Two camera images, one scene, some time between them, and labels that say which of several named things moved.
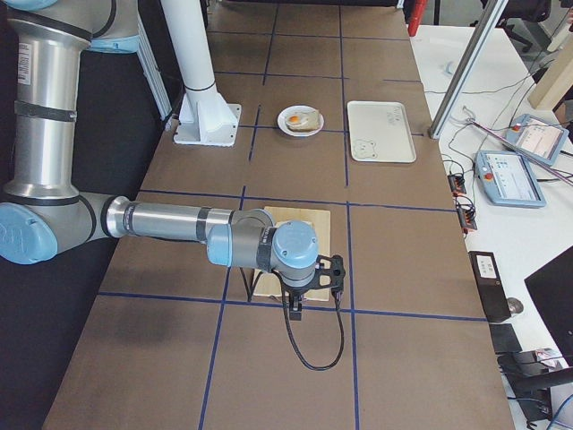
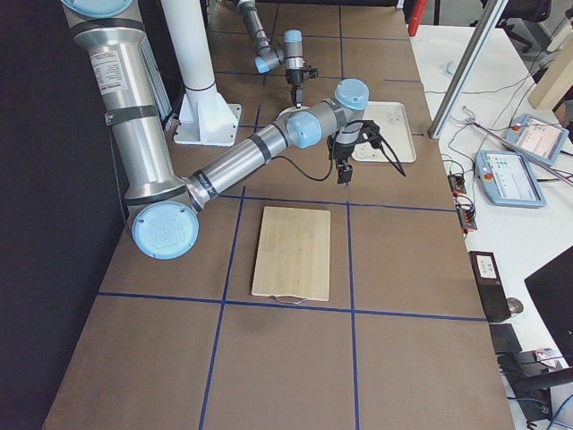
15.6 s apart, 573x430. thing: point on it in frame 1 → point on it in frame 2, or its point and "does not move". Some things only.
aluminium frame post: [457, 90] does not move
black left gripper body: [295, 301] → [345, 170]
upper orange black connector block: [457, 184] does not move
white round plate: [282, 118] does not move
